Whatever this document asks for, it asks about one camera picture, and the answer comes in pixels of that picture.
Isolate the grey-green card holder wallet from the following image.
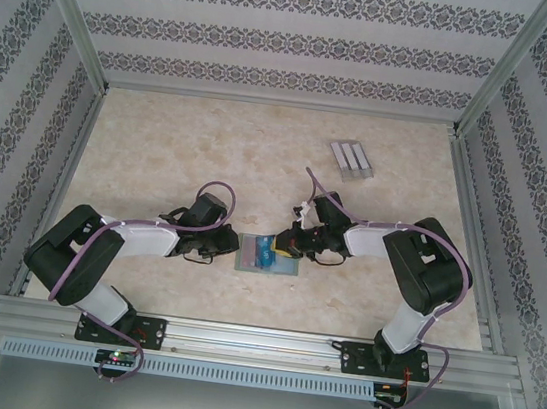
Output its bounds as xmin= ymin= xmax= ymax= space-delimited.
xmin=233 ymin=231 xmax=304 ymax=280

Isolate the blue credit card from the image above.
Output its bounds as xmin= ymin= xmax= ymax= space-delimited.
xmin=250 ymin=233 xmax=280 ymax=271

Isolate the red credit card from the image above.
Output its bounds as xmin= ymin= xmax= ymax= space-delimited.
xmin=238 ymin=234 xmax=261 ymax=270

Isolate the clear acrylic card stand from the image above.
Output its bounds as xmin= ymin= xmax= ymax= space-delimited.
xmin=324 ymin=134 xmax=380 ymax=186

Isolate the left controller board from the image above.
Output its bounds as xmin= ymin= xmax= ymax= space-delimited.
xmin=94 ymin=347 xmax=139 ymax=368

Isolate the controller board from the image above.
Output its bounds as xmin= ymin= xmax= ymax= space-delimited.
xmin=94 ymin=347 xmax=139 ymax=368
xmin=374 ymin=389 xmax=409 ymax=409

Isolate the right controller board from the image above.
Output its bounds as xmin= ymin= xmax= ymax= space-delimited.
xmin=374 ymin=389 xmax=409 ymax=409

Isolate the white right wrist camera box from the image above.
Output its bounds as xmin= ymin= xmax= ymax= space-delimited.
xmin=290 ymin=197 xmax=316 ymax=231

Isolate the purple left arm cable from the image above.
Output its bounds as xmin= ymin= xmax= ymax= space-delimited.
xmin=37 ymin=160 xmax=243 ymax=398

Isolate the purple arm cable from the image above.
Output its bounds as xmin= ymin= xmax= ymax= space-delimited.
xmin=275 ymin=166 xmax=484 ymax=409
xmin=37 ymin=160 xmax=243 ymax=398

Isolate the aluminium mounting rail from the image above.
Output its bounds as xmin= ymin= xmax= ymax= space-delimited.
xmin=0 ymin=292 xmax=529 ymax=400

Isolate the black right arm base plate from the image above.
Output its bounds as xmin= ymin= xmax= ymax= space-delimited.
xmin=339 ymin=339 xmax=435 ymax=386

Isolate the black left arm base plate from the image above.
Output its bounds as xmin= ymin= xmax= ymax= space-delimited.
xmin=73 ymin=307 xmax=169 ymax=352

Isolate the slotted grey cable duct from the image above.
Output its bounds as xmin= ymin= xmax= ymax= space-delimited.
xmin=0 ymin=333 xmax=377 ymax=404

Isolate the aluminium side rail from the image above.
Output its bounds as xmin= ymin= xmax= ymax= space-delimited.
xmin=423 ymin=129 xmax=533 ymax=357
xmin=3 ymin=74 xmax=112 ymax=309

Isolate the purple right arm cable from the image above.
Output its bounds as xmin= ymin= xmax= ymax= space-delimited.
xmin=275 ymin=166 xmax=484 ymax=409

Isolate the aluminium frame post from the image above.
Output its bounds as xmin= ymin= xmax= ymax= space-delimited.
xmin=451 ymin=0 xmax=547 ymax=150
xmin=10 ymin=0 xmax=123 ymax=93

